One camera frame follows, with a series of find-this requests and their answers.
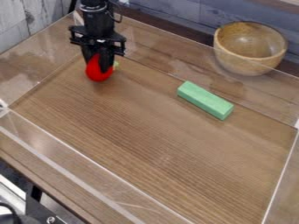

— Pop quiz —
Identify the red felt strawberry toy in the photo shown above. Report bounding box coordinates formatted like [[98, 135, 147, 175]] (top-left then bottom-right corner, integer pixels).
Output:
[[86, 54, 119, 82]]

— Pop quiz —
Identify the tan ceramic bowl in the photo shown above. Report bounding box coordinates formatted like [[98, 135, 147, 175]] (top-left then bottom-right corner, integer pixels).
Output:
[[214, 21, 289, 76]]

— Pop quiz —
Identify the black metal table leg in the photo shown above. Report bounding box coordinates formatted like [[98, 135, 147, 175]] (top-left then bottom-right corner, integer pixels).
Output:
[[31, 185, 43, 202]]

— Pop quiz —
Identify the black cable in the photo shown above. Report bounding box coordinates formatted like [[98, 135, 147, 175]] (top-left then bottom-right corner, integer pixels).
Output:
[[0, 202, 23, 224]]

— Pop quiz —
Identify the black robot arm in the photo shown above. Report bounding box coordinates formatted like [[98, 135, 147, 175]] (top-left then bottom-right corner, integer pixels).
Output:
[[70, 0, 127, 73]]

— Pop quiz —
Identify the green rectangular block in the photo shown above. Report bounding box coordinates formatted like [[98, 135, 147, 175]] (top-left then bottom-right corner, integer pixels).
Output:
[[176, 81, 234, 121]]

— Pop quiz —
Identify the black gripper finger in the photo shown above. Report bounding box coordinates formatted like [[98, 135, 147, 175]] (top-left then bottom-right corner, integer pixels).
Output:
[[99, 47, 115, 73], [80, 45, 94, 62]]

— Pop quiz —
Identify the clear acrylic tray wall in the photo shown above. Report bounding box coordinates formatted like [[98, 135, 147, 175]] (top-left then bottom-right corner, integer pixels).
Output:
[[0, 17, 299, 224]]

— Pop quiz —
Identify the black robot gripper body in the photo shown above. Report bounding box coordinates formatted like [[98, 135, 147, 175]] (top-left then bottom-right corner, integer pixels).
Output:
[[70, 25, 127, 56]]

